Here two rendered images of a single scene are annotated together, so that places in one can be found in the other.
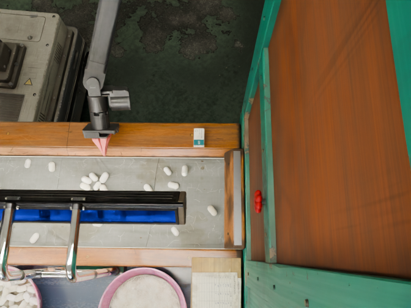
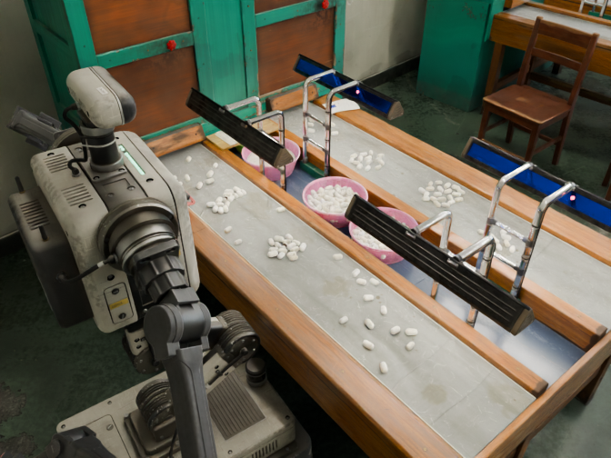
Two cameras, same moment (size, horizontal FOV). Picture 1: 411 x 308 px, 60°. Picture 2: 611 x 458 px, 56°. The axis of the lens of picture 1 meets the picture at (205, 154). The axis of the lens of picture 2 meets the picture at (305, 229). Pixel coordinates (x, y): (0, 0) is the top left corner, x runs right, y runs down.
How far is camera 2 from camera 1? 235 cm
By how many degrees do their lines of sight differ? 63
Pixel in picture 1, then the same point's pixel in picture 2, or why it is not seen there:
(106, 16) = not seen: hidden behind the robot
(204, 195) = (181, 167)
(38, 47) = (117, 408)
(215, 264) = (217, 141)
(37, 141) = (216, 243)
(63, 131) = (195, 235)
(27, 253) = (291, 203)
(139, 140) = not seen: hidden behind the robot
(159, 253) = (233, 161)
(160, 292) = (255, 159)
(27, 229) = (280, 218)
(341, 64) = not seen: outside the picture
